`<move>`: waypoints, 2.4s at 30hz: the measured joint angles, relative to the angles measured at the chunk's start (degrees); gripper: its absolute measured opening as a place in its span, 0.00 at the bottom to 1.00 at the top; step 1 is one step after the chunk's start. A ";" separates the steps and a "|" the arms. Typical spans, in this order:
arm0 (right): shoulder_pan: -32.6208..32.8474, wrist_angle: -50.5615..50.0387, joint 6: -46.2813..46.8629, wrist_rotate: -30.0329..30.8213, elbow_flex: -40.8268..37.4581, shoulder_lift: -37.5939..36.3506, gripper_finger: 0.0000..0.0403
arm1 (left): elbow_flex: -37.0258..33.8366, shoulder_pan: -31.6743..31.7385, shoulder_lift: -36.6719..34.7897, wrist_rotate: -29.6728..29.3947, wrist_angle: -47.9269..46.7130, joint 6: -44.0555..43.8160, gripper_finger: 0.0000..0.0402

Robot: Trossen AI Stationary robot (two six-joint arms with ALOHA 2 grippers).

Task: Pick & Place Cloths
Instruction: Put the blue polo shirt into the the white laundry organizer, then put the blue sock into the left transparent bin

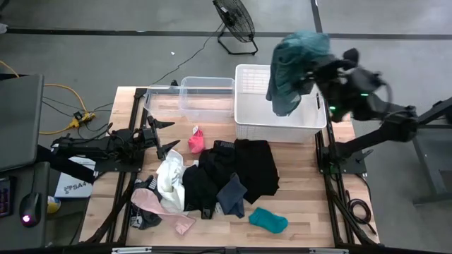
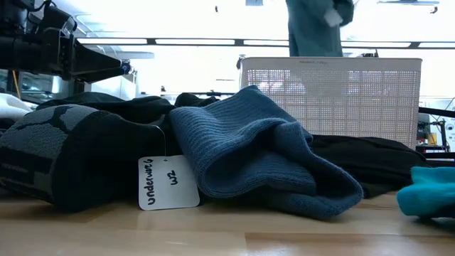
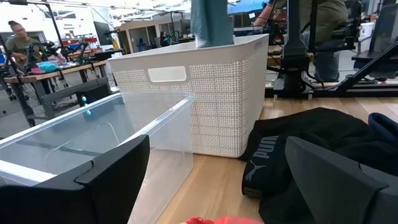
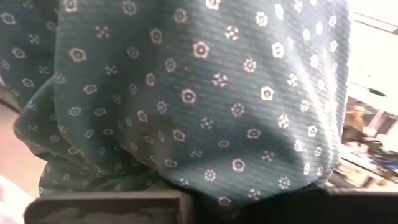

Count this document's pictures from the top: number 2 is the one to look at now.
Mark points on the distant black table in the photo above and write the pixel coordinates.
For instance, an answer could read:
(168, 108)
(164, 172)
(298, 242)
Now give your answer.
(213, 94)

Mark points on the large black garment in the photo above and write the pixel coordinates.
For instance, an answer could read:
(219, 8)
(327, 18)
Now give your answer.
(373, 160)

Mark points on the white paper tag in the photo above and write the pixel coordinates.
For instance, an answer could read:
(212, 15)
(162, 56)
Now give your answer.
(167, 185)

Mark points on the white cloth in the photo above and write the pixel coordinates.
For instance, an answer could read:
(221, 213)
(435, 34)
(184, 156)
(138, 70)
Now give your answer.
(12, 106)

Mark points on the person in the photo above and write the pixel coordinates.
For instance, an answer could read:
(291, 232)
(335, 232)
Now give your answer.
(313, 32)

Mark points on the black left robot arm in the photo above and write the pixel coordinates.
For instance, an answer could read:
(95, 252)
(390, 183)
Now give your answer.
(14, 53)

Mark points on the white perforated laundry basket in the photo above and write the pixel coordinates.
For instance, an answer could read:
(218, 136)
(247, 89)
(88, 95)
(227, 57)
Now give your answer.
(355, 106)

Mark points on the round black blue-lens camera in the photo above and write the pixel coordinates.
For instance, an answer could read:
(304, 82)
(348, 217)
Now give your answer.
(126, 67)
(241, 62)

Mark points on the teal sock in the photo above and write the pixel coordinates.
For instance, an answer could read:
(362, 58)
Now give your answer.
(430, 192)

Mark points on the dark grey Puma underwear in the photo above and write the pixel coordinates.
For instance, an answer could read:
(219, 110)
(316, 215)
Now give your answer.
(89, 160)

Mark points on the grey desk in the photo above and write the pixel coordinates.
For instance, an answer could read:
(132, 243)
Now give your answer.
(39, 87)

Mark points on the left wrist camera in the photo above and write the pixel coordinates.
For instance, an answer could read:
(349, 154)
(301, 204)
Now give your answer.
(60, 19)

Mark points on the black Puma underwear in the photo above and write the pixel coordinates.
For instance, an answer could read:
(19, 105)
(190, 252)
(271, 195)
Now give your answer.
(124, 106)
(193, 99)

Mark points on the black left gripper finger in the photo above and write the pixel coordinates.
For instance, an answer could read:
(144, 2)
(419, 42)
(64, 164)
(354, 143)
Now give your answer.
(90, 78)
(92, 58)

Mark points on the person's hand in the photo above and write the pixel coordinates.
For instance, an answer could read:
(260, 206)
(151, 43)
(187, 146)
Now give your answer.
(333, 17)

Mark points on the black metal desk frame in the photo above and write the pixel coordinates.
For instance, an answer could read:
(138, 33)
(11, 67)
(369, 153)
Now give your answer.
(435, 112)

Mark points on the blue knit sock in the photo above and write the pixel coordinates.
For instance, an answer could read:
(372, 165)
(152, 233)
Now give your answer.
(249, 149)

